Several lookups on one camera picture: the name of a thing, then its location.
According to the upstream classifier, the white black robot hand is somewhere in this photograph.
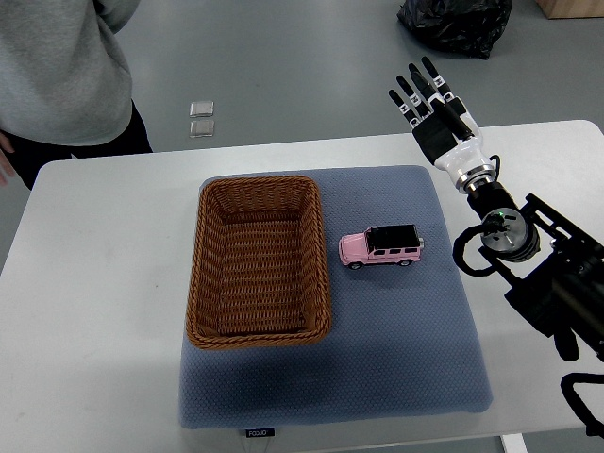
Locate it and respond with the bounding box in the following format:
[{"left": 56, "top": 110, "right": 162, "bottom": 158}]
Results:
[{"left": 388, "top": 56, "right": 495, "bottom": 186}]

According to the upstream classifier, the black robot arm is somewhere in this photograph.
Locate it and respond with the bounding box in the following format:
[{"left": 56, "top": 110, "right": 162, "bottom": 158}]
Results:
[{"left": 389, "top": 57, "right": 603, "bottom": 361}]

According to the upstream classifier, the pink toy car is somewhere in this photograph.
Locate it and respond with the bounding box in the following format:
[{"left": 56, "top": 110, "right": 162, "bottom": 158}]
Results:
[{"left": 338, "top": 225, "right": 425, "bottom": 270}]

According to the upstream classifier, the brown wicker basket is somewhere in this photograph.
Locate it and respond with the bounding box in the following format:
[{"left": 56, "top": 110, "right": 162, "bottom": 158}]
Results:
[{"left": 185, "top": 176, "right": 332, "bottom": 350}]

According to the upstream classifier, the person's hand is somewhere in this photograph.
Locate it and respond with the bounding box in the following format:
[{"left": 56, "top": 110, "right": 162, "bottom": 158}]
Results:
[{"left": 0, "top": 132, "right": 16, "bottom": 187}]

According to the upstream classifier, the black plastic bag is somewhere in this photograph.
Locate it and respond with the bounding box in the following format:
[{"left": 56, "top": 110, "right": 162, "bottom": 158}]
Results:
[{"left": 396, "top": 0, "right": 512, "bottom": 59}]

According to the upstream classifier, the wooden box corner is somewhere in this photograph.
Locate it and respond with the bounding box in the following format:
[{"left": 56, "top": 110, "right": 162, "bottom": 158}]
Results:
[{"left": 536, "top": 0, "right": 604, "bottom": 19}]

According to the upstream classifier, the upper silver floor plate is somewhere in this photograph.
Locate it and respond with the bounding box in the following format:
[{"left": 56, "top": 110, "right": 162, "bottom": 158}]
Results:
[{"left": 189, "top": 100, "right": 214, "bottom": 118}]

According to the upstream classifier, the blue grey cushion mat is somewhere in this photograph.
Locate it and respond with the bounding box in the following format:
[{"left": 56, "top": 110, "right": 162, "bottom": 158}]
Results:
[{"left": 179, "top": 166, "right": 492, "bottom": 428}]

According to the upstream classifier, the person in grey sweater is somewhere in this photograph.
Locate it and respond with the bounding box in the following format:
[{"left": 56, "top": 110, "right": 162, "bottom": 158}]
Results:
[{"left": 1, "top": 1, "right": 152, "bottom": 188}]

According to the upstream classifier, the black cable loop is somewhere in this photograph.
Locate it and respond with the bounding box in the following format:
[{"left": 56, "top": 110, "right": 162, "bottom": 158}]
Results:
[{"left": 560, "top": 372, "right": 604, "bottom": 438}]

